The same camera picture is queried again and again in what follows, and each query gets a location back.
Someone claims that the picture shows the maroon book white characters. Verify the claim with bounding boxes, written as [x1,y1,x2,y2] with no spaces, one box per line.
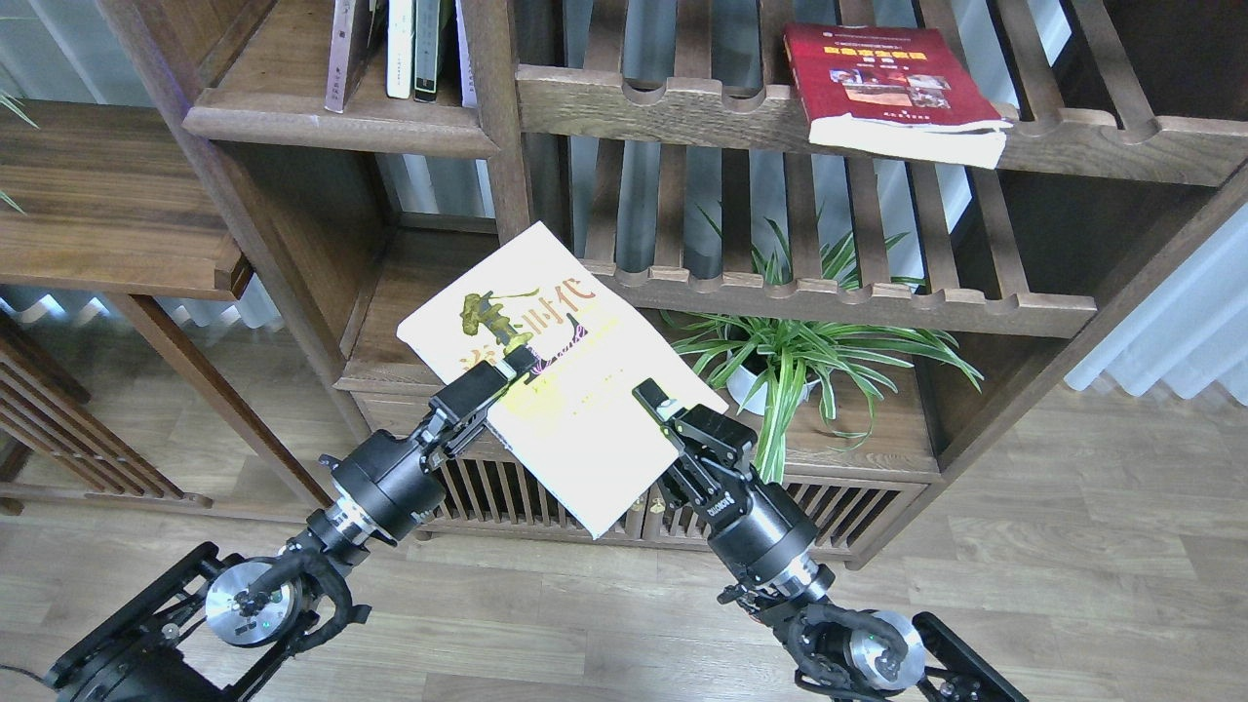
[324,0,388,114]

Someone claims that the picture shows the white upright book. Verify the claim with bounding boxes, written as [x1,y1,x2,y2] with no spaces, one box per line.
[386,0,416,99]

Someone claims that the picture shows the pale upright book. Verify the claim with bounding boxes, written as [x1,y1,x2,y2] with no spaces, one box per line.
[454,0,480,110]

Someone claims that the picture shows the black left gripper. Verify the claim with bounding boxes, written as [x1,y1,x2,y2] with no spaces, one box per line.
[318,345,539,547]

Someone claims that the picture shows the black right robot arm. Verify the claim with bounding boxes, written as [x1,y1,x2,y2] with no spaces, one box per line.
[633,378,1025,701]

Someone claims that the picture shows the yellow green book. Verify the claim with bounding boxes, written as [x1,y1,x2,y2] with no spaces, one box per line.
[397,222,728,537]

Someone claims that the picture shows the spider plant green leaves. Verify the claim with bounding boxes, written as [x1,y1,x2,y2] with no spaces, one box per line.
[663,210,983,483]

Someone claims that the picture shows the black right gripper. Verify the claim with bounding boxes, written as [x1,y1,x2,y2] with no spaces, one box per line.
[631,378,820,596]

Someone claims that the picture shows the white curtain right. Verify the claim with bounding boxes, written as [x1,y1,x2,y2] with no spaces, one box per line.
[1065,206,1247,405]

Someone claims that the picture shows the dark wooden bookshelf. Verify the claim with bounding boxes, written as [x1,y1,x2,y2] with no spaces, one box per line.
[99,1,1246,566]

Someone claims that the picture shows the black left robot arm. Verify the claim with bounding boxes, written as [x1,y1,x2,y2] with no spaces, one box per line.
[42,345,539,701]

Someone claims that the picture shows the wooden side table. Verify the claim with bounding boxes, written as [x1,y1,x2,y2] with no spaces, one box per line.
[2,99,331,507]

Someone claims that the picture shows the red book on shelf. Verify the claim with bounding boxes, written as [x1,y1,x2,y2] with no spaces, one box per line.
[782,22,1011,170]

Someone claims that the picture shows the white plant pot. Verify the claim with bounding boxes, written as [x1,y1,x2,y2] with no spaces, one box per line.
[726,353,819,416]

